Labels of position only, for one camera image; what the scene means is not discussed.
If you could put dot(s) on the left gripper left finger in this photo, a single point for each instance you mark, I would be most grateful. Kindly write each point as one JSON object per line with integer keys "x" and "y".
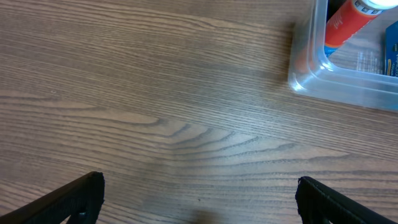
{"x": 79, "y": 201}

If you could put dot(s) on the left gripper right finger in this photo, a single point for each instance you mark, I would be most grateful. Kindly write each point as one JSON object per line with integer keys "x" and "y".
{"x": 320, "y": 204}

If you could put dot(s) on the blue box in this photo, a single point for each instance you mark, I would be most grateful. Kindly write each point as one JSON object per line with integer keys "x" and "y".
{"x": 391, "y": 40}

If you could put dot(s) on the orange tube white cap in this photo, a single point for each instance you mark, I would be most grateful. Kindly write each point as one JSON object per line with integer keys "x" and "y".
{"x": 352, "y": 16}

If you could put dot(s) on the dark bottle white cap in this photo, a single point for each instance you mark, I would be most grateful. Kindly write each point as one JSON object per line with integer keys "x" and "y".
{"x": 332, "y": 7}

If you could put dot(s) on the clear plastic container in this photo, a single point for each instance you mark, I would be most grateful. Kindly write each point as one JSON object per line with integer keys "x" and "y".
{"x": 354, "y": 74}

